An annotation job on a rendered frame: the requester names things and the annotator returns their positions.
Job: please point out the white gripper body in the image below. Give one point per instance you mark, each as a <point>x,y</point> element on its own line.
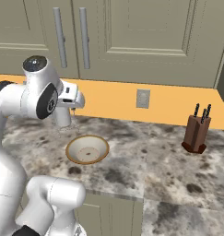
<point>62,116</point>

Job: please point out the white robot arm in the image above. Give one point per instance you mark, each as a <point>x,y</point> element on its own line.
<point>9,181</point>

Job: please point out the white bowl with brown rim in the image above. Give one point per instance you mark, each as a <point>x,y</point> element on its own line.
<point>87,150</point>

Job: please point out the olive base cabinet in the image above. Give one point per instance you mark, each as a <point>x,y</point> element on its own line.
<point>110,215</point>

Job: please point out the brown wooden knife block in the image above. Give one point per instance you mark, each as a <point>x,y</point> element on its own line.
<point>194,135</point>

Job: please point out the grey wall outlet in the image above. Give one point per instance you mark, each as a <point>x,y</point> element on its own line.
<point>143,98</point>

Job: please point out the narrow olive wall cabinet door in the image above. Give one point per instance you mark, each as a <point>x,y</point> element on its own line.
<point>21,37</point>

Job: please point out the wide olive wall cabinet door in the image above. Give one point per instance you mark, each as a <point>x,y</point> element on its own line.
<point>147,37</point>

